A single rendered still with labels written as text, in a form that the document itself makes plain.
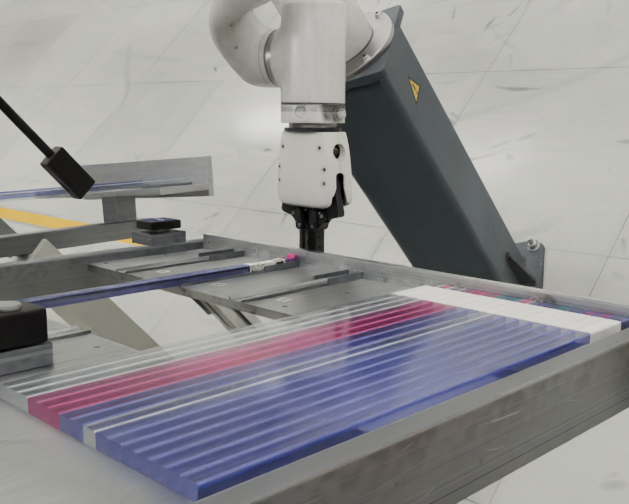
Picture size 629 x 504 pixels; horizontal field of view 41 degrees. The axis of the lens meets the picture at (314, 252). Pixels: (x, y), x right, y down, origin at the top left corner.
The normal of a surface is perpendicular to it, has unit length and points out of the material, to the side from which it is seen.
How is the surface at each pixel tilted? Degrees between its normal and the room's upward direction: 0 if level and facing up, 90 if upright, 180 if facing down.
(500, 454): 90
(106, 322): 90
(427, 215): 90
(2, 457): 45
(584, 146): 0
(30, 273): 90
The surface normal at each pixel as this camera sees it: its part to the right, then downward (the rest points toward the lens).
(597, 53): -0.48, -0.63
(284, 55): -0.65, 0.11
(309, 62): -0.11, 0.16
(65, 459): 0.01, -0.99
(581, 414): 0.71, 0.12
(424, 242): -0.22, 0.76
